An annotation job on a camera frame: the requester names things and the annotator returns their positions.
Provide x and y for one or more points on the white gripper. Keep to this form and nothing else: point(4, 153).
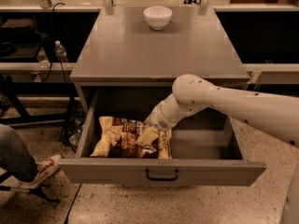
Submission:
point(156, 119)

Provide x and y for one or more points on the brown sea salt chip bag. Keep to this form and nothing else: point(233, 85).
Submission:
point(118, 140)

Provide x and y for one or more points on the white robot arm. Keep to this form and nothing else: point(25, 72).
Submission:
point(276, 115)

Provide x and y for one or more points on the open grey top drawer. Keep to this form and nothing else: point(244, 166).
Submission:
point(205, 148)

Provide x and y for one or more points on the grey cabinet counter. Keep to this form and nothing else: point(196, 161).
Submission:
point(122, 49)

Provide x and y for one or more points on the black crate with items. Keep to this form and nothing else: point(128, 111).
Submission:
point(73, 125)

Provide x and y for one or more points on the white and red sneaker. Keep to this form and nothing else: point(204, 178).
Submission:
point(45, 169)

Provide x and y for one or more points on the white ceramic bowl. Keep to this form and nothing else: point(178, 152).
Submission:
point(157, 17)

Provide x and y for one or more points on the clear plastic water bottle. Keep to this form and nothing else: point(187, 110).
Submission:
point(61, 52)

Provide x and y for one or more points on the black chair base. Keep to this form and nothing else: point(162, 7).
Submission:
point(38, 191)

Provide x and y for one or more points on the person's leg in jeans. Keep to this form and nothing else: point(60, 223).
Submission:
point(14, 155)

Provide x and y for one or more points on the black side table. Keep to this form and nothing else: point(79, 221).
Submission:
point(22, 75)

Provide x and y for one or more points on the black drawer handle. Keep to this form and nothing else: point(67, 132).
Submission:
point(164, 176)

